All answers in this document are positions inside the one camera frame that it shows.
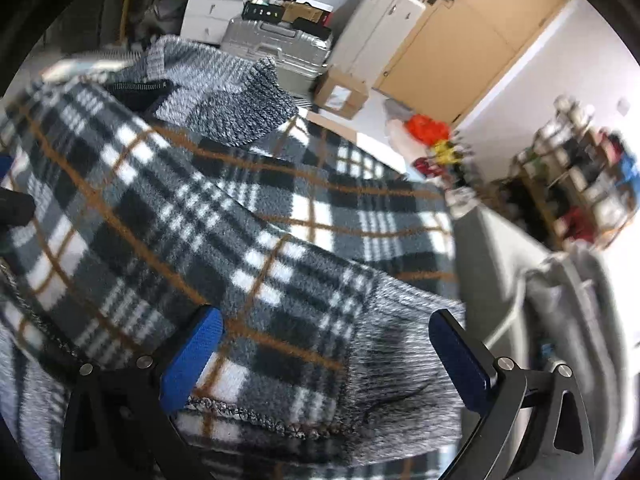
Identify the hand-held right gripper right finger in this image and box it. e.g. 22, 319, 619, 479
428, 309, 597, 480

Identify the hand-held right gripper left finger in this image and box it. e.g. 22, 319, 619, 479
60, 305, 224, 480

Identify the plaid fleece jacket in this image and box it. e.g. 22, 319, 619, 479
0, 35, 468, 480

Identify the wooden shoe rack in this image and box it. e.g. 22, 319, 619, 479
510, 95, 640, 252

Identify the orange bag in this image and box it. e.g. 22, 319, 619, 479
406, 114, 453, 147

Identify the white drawer desk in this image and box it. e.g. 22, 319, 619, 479
179, 0, 281, 47

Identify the small cardboard box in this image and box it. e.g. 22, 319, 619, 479
314, 66, 371, 120

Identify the black flat box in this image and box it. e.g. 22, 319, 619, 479
242, 1, 282, 24

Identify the silver suitcase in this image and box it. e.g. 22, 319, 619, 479
220, 16, 334, 92

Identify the wooden door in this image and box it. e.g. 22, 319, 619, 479
372, 0, 576, 123

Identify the brown and black box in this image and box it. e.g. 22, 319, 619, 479
282, 1, 335, 29

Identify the cream cabinet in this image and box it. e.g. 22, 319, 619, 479
330, 0, 427, 92

